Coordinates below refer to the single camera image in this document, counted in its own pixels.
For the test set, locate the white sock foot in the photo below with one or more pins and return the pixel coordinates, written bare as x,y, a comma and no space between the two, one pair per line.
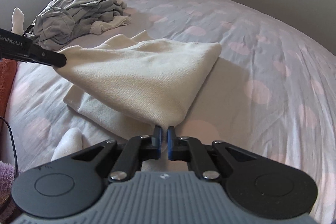
71,142
17,20

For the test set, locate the white sock left foot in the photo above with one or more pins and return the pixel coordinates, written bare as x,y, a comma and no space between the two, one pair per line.
17,20

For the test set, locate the white ribbed garment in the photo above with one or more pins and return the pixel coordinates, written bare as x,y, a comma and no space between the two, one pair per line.
98,27

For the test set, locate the red fleece trouser leg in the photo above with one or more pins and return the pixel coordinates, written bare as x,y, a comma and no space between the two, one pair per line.
8,71

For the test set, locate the white sock right foot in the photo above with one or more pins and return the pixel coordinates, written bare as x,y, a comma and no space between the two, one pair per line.
71,142

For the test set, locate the cream knit sweater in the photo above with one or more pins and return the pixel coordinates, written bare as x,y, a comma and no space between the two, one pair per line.
129,85

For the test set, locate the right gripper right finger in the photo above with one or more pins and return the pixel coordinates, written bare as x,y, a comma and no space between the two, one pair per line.
258,185

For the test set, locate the pink polka dot bed sheet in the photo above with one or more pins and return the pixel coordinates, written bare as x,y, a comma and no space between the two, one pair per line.
270,92

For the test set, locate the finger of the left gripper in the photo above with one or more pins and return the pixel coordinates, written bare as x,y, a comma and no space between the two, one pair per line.
41,56

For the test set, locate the grey crumpled garment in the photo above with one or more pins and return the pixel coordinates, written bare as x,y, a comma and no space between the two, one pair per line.
62,21

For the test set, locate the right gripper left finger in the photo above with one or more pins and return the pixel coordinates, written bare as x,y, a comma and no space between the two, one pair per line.
72,184

